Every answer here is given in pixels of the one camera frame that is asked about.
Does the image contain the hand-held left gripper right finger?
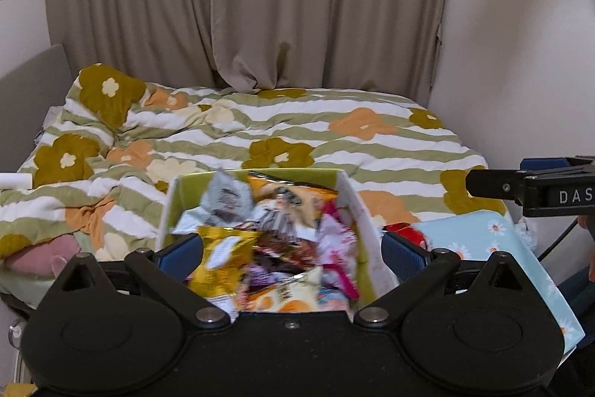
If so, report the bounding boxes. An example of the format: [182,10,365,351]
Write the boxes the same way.
[354,232,533,328]

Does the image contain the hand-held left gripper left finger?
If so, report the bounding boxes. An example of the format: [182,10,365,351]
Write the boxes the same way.
[55,233,233,328]

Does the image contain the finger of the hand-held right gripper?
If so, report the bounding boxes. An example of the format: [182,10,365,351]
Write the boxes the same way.
[466,167,528,200]
[520,155,595,173]

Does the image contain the pile of mixed packets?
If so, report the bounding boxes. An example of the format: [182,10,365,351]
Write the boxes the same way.
[172,171,361,314]

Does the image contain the yellow-green cardboard box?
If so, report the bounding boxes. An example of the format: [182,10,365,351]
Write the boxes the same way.
[155,168,401,314]

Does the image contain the person's right hand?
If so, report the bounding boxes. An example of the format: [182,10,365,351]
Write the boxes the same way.
[578,215,595,284]

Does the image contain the red snack packet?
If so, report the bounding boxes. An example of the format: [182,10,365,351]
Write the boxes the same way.
[383,222,428,249]

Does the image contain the light blue daisy tablecloth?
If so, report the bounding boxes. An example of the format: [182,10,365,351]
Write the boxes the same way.
[416,210,587,353]

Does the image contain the pink plush toy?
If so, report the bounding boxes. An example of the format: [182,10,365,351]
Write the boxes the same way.
[7,234,82,281]

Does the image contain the green striped floral blanket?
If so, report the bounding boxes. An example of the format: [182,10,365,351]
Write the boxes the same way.
[0,63,512,286]

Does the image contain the grey bed headboard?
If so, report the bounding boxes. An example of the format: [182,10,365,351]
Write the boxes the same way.
[0,44,75,175]

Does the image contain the beige curtain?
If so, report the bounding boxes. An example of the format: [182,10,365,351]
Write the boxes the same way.
[44,0,454,95]

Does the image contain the black cable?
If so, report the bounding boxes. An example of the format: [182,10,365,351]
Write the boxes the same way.
[537,218,584,260]

